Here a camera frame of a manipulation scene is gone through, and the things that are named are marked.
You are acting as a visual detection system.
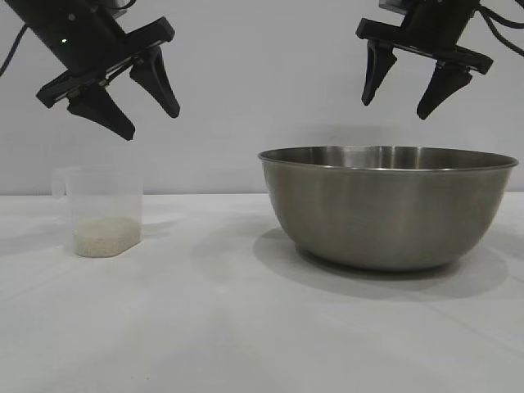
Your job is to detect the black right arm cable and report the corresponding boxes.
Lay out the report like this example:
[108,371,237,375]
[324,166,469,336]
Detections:
[477,0,524,56]

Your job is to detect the white rice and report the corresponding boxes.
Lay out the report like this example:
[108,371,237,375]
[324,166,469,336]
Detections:
[75,215,143,258]

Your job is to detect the clear plastic measuring cup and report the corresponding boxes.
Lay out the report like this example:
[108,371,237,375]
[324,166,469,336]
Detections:
[51,165,144,259]

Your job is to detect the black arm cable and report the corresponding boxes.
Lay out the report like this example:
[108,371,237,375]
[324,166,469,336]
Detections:
[0,22,28,78]
[477,0,524,56]

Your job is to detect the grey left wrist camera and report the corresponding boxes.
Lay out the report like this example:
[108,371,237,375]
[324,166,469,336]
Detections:
[106,0,136,18]

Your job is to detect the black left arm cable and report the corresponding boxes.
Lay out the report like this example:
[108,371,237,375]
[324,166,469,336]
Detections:
[0,22,28,78]

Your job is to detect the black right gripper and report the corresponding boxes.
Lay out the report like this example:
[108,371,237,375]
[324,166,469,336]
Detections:
[355,0,495,121]

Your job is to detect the stainless steel mixing bowl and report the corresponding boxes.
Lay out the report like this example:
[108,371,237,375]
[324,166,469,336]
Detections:
[256,145,519,272]

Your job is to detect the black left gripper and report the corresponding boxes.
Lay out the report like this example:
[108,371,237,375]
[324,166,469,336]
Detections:
[11,0,182,142]

